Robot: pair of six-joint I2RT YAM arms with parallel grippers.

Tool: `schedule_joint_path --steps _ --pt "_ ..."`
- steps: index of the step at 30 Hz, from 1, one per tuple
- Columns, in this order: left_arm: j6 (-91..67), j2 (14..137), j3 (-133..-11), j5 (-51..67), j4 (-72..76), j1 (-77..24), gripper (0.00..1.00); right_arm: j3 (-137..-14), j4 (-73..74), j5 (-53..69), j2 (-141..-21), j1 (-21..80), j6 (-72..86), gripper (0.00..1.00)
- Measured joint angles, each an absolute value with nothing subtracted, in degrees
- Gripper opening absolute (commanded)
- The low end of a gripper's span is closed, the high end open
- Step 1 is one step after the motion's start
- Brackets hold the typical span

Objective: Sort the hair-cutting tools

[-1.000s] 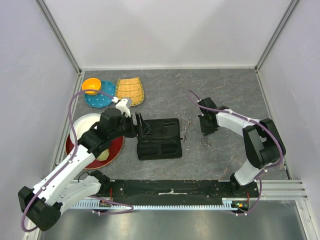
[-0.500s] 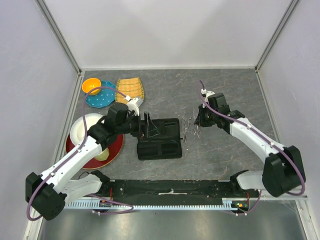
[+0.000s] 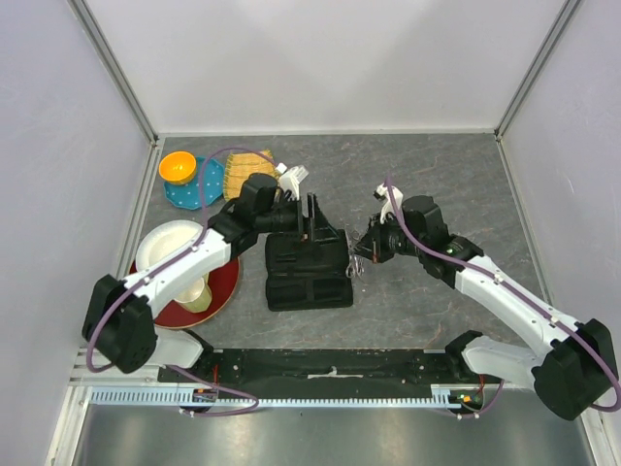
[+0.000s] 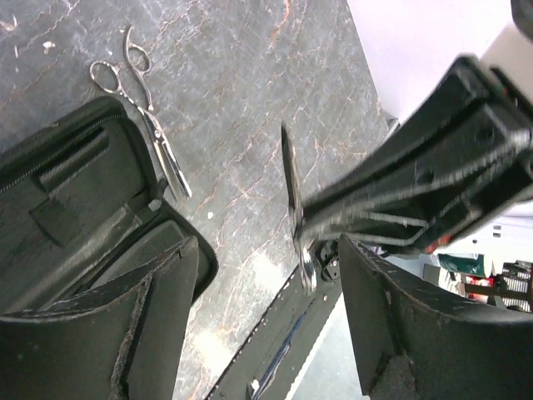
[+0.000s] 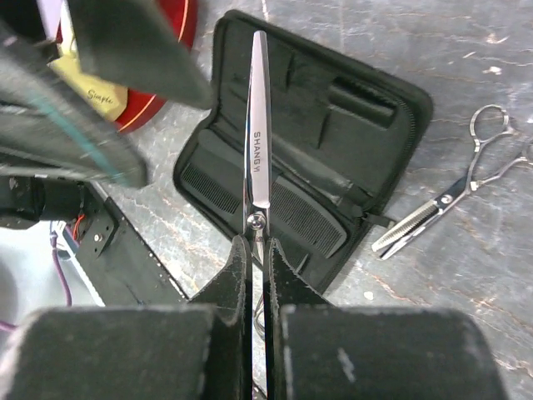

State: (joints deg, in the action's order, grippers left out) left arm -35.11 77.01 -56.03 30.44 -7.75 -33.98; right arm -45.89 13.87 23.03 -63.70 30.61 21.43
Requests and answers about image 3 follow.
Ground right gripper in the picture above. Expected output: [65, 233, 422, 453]
[350, 211, 425, 264]

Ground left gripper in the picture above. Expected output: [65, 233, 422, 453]
[256, 193, 340, 243]

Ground black zip tool case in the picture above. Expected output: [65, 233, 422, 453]
[265, 229, 353, 312]

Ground silver scissors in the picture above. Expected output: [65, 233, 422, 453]
[346, 229, 370, 279]
[345, 252, 364, 279]

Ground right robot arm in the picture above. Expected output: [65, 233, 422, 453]
[355, 185, 620, 420]

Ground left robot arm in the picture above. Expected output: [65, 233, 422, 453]
[82, 166, 313, 382]

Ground woven bamboo basket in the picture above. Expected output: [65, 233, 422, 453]
[223, 150, 278, 201]

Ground red round tray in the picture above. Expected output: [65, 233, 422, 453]
[154, 259, 241, 330]

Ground blue dotted plate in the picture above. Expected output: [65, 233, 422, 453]
[163, 157, 224, 211]

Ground yellow-green cup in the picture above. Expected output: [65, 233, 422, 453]
[175, 274, 212, 314]

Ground orange bowl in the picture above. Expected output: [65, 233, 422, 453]
[158, 150, 198, 185]

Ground white paper plate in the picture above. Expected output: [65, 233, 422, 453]
[135, 219, 203, 272]

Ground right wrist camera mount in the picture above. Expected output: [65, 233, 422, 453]
[374, 183, 403, 224]

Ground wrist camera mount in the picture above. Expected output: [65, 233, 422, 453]
[276, 163, 309, 201]
[374, 183, 403, 224]

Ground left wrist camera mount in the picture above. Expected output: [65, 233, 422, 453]
[276, 163, 309, 201]

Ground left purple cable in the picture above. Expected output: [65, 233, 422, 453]
[85, 147, 287, 374]

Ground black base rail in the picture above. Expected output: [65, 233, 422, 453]
[188, 349, 479, 400]

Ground white cable duct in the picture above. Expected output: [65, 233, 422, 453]
[89, 386, 460, 409]

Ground right aluminium frame post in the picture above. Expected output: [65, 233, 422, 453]
[494, 0, 582, 143]

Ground aluminium frame post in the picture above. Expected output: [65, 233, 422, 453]
[494, 0, 582, 143]
[68, 0, 159, 147]

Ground left aluminium frame post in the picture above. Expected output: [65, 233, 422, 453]
[68, 0, 159, 147]

